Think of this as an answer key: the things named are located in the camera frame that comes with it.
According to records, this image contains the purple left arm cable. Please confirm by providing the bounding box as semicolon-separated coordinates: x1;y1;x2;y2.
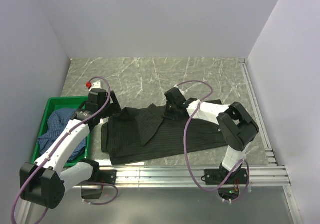
11;76;120;224

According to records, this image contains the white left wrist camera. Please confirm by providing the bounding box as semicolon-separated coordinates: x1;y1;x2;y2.
86;80;103;91

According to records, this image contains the aluminium rail frame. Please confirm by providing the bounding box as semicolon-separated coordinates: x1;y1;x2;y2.
27;58;292;224

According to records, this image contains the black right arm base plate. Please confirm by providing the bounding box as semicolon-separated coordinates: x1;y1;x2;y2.
201;167;250;185

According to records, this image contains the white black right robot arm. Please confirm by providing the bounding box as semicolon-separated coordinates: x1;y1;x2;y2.
164;87;260;184

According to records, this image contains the green plastic tray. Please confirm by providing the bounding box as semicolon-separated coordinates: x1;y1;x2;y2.
31;96;88;163

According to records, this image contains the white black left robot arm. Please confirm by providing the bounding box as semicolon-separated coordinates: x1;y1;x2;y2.
18;87;121;209

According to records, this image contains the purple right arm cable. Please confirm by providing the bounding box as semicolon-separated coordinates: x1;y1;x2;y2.
174;80;251;192

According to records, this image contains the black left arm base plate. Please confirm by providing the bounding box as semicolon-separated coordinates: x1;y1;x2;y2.
97;169;117;185

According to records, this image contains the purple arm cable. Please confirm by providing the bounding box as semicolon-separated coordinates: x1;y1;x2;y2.
11;76;120;224
174;80;251;192

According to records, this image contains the black pinstriped long sleeve shirt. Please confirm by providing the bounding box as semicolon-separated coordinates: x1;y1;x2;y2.
101;104;227;165

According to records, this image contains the blue checked shirt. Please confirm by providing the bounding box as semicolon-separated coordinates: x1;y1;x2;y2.
38;108;87;163

